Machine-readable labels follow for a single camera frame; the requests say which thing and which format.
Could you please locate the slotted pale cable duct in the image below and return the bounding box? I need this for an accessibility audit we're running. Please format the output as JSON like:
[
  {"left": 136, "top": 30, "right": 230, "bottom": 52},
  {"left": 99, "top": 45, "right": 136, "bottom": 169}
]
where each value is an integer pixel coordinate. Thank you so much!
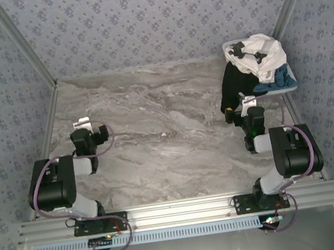
[{"left": 31, "top": 215, "right": 262, "bottom": 250}]

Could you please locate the white t-shirt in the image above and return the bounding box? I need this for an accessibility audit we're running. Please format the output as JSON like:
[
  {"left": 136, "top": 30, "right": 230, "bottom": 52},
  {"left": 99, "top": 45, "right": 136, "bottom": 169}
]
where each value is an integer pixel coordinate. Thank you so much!
[{"left": 221, "top": 30, "right": 290, "bottom": 89}]

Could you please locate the aluminium frame post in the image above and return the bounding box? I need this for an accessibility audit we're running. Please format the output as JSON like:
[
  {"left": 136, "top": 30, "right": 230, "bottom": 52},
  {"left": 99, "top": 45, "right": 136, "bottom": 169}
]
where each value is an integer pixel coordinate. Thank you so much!
[
  {"left": 0, "top": 0, "right": 59, "bottom": 94},
  {"left": 266, "top": 0, "right": 326, "bottom": 45}
]

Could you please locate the blue t-shirt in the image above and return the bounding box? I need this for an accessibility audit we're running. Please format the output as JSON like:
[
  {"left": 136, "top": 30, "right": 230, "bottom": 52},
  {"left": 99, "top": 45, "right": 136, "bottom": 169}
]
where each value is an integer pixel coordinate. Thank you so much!
[{"left": 250, "top": 62, "right": 299, "bottom": 94}]

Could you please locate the aluminium mounting rail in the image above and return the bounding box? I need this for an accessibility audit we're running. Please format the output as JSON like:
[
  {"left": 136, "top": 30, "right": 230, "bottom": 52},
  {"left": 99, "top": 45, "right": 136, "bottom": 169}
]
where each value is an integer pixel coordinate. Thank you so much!
[{"left": 15, "top": 180, "right": 334, "bottom": 247}]

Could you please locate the black t-shirt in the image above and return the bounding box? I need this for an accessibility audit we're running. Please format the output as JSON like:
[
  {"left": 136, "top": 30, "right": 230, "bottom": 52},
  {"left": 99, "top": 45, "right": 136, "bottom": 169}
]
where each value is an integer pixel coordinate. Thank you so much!
[{"left": 214, "top": 57, "right": 264, "bottom": 119}]

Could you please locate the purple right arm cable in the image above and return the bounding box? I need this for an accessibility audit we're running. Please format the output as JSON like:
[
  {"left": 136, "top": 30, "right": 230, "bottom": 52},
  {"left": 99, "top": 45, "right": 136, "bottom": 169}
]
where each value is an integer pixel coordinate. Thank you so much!
[{"left": 245, "top": 94, "right": 326, "bottom": 235}]

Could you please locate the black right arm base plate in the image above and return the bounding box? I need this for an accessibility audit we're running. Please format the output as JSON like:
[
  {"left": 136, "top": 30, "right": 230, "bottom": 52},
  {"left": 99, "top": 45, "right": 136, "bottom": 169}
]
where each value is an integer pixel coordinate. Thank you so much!
[{"left": 232, "top": 188, "right": 291, "bottom": 216}]

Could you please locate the small circuit board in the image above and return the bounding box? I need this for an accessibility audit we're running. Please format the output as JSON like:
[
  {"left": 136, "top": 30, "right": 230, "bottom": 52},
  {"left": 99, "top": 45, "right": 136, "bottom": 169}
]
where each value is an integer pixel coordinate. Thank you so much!
[
  {"left": 258, "top": 213, "right": 285, "bottom": 231},
  {"left": 87, "top": 235, "right": 115, "bottom": 250}
]

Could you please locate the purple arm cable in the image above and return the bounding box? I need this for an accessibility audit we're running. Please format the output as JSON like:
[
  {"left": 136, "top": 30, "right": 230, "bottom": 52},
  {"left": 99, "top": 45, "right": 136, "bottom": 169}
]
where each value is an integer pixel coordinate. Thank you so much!
[
  {"left": 245, "top": 94, "right": 326, "bottom": 235},
  {"left": 22, "top": 120, "right": 136, "bottom": 250}
]

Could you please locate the pale plastic laundry basket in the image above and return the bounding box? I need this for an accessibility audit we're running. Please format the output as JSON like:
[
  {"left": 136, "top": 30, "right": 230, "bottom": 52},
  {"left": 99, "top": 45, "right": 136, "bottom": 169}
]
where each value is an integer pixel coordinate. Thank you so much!
[{"left": 222, "top": 32, "right": 301, "bottom": 103}]

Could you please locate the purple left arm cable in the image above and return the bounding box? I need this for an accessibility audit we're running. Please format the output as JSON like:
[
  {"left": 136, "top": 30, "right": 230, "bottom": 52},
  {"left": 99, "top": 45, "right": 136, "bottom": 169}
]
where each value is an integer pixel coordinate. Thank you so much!
[{"left": 22, "top": 120, "right": 136, "bottom": 250}]

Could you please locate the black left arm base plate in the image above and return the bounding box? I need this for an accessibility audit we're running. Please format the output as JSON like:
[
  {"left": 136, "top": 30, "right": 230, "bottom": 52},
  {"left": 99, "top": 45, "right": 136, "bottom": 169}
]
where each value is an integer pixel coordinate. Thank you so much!
[{"left": 72, "top": 210, "right": 130, "bottom": 238}]

